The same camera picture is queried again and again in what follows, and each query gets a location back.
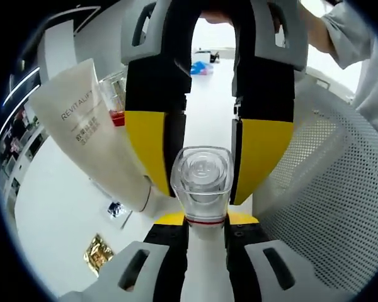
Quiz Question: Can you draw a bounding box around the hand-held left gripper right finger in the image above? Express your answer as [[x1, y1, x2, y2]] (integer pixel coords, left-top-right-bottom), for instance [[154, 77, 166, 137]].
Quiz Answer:
[[223, 211, 306, 302]]

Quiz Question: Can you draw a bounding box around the person in grey shirt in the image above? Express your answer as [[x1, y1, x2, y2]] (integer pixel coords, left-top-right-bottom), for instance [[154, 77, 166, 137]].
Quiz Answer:
[[321, 3, 378, 126]]

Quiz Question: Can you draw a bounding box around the small dark sachet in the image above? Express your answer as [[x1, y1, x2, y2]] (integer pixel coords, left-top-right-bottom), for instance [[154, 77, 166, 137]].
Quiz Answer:
[[108, 201, 129, 223]]

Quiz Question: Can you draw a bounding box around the cream skincare tube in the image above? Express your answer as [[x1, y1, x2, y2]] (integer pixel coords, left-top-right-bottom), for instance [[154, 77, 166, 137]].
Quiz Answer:
[[29, 58, 181, 218]]

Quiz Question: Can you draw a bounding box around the red collar skincare pump bottle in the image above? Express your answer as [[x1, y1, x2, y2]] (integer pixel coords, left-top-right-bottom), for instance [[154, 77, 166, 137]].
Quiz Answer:
[[98, 69, 129, 127]]

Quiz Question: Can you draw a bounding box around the blue packet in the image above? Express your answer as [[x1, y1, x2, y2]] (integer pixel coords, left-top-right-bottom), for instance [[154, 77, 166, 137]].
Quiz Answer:
[[190, 60, 214, 76]]

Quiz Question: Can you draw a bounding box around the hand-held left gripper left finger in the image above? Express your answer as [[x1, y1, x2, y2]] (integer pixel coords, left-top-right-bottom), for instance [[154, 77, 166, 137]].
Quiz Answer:
[[58, 211, 190, 302]]

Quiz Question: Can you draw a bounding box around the gold foil sachet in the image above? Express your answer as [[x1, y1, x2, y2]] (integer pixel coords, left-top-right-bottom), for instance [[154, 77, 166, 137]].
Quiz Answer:
[[83, 233, 115, 278]]

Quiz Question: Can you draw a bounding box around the person's right hand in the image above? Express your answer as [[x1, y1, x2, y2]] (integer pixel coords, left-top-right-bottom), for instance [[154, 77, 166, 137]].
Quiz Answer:
[[203, 8, 239, 26]]

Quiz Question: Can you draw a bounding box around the small white skincare bottle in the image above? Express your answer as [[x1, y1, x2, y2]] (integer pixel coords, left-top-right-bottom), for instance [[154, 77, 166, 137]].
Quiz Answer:
[[169, 145, 234, 302]]

